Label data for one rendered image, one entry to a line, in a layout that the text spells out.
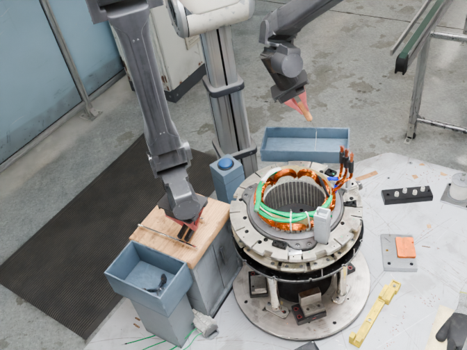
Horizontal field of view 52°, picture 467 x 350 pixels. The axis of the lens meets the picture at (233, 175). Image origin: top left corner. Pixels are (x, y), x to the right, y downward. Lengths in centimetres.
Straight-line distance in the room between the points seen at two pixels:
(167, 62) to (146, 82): 256
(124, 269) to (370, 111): 234
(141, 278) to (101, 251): 144
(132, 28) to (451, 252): 111
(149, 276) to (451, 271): 83
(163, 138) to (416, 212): 94
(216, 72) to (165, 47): 193
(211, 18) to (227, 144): 45
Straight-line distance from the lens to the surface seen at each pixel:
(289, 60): 116
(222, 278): 136
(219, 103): 148
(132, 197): 290
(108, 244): 271
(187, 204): 98
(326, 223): 106
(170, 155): 97
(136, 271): 128
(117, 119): 357
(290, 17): 115
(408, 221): 158
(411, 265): 146
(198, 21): 130
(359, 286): 140
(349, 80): 357
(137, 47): 79
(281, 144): 146
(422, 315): 140
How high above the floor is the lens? 197
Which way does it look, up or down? 43 degrees down
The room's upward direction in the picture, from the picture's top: 11 degrees counter-clockwise
